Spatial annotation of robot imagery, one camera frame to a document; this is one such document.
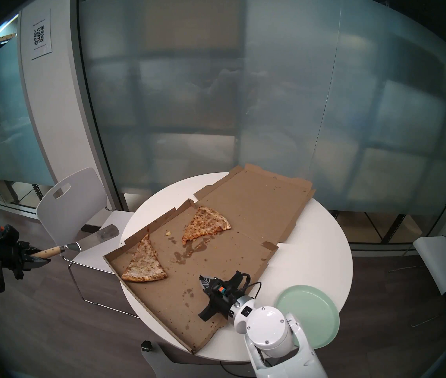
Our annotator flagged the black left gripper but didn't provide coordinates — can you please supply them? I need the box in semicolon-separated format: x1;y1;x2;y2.
0;224;52;280

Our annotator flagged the white chair with black legs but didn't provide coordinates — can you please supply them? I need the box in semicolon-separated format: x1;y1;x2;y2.
388;233;446;328

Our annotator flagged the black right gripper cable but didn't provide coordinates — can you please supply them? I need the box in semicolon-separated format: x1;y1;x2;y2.
233;272;263;303

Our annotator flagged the pale green plate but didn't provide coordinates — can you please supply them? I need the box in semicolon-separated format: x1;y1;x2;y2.
274;285;340;349

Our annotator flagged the thin black floor cable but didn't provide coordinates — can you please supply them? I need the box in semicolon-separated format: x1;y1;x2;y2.
219;359;252;378

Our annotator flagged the cardboard pizza box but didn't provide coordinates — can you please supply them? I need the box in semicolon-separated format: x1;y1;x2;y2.
104;164;316;354

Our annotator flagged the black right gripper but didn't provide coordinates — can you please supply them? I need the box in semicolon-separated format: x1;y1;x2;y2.
198;275;244;322

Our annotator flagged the paper sign with QR code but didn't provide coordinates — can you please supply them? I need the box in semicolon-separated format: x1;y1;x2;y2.
30;9;53;61

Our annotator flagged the browned pizza slice bitten tip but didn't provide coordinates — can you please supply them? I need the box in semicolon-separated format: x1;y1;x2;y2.
182;207;232;245

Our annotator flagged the pale cheese pizza slice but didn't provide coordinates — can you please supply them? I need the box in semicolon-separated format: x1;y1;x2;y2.
121;234;168;283

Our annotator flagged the metal spatula with wooden handle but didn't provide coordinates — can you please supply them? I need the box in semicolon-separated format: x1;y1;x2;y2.
31;224;120;259

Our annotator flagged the white chair with handle hole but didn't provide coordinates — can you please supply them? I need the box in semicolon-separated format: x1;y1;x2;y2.
36;168;141;318

